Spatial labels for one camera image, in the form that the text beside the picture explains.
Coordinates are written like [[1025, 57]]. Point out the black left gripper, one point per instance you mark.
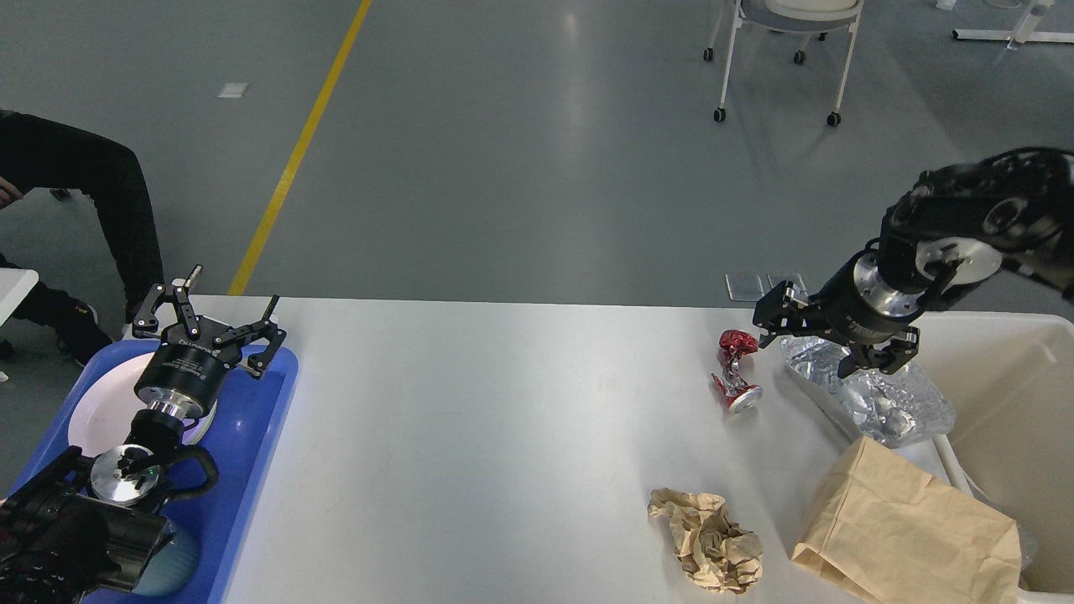
[[185, 373]]

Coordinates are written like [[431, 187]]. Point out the white stand base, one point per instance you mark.
[[1025, 30]]

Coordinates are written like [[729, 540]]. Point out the white office chair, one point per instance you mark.
[[808, 18]]

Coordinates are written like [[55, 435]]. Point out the clear plastic bag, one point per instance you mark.
[[896, 410]]

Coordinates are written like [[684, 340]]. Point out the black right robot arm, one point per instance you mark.
[[955, 228]]

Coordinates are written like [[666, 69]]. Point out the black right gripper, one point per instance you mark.
[[859, 308]]

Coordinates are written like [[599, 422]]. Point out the pink plate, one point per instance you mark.
[[104, 413]]

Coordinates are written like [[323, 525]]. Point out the white plastic bin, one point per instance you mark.
[[1009, 377]]

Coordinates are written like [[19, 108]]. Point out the brown paper bag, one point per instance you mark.
[[886, 531]]

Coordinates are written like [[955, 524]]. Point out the crushed red soda can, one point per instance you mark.
[[738, 393]]

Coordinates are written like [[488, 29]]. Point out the brown paper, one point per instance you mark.
[[714, 552]]

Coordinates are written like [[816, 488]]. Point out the person leg black trousers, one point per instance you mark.
[[41, 153]]

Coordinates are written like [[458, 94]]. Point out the person hand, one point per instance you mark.
[[9, 193]]

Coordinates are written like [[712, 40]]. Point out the dark green mug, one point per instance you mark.
[[173, 566]]

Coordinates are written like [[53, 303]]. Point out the black sneaker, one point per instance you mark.
[[78, 333]]

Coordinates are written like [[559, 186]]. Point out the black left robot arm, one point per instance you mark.
[[87, 523]]

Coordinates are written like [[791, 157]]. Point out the blue plastic tray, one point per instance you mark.
[[242, 438]]

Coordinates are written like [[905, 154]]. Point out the white paper scrap on floor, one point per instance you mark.
[[233, 90]]

